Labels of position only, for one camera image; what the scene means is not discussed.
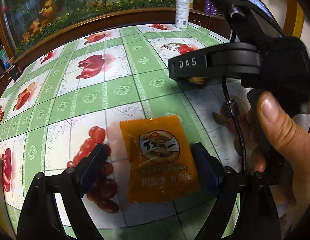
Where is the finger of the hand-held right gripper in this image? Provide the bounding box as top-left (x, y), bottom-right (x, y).
top-left (167, 42), bottom-right (261, 79)

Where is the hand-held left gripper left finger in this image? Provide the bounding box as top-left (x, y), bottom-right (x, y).
top-left (16, 143), bottom-right (111, 240)

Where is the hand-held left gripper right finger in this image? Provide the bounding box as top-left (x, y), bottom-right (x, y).
top-left (191, 142), bottom-right (282, 240)

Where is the orange snack sachet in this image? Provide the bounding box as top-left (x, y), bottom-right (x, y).
top-left (119, 115), bottom-right (202, 204)

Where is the yellow cardboard tray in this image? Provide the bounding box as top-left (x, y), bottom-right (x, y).
top-left (0, 192), bottom-right (9, 233)

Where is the person's right hand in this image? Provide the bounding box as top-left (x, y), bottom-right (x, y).
top-left (245, 91), bottom-right (310, 230)

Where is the white spray bottle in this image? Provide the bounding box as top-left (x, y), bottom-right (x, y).
top-left (175, 0), bottom-right (191, 29)

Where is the fruit printed tablecloth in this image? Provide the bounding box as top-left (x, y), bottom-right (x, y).
top-left (0, 22), bottom-right (253, 240)

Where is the dark glass jar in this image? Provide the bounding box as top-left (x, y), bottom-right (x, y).
top-left (10, 65), bottom-right (22, 80)

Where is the green and blue bag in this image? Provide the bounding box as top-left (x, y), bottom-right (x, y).
top-left (0, 45), bottom-right (10, 69)

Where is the flower mural display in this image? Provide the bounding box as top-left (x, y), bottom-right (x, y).
top-left (1, 0), bottom-right (193, 55)

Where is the black cable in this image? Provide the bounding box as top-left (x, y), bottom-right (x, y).
top-left (221, 76), bottom-right (247, 174)

